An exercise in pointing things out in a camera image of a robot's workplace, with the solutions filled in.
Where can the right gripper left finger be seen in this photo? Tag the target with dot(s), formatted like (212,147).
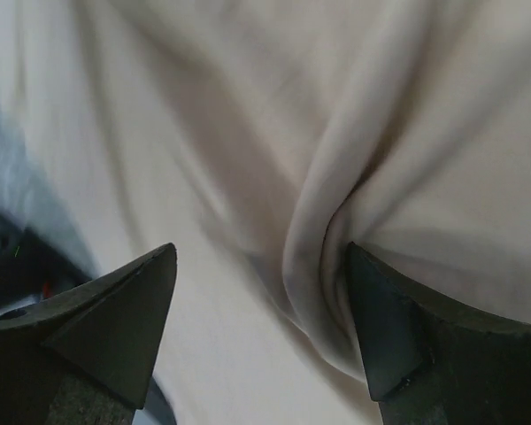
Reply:
(86,356)

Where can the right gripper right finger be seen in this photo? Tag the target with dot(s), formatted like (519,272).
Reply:
(430,359)

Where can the beige t-shirt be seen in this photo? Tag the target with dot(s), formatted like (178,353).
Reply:
(261,137)

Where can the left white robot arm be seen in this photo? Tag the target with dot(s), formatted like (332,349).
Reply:
(31,269)

